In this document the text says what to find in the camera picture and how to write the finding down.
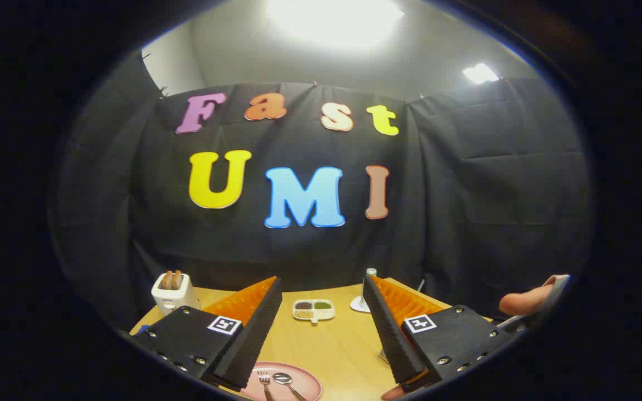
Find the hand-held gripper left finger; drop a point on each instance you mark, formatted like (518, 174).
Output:
(254, 328)

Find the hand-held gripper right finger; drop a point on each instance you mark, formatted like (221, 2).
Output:
(390, 334)

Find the white square coaster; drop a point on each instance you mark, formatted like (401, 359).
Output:
(358, 305)

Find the white divided seasoning tray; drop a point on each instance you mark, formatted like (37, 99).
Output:
(314, 312)

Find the white plastic drink bottle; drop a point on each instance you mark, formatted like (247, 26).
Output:
(371, 272)

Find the pink round plate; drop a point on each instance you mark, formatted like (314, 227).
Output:
(304, 384)

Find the white toaster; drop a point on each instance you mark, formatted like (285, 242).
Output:
(173, 299)

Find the toast slice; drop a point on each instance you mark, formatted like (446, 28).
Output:
(166, 280)
(177, 279)

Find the small ceiling light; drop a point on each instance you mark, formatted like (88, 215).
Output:
(480, 73)

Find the large ceiling light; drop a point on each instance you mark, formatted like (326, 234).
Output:
(335, 22)

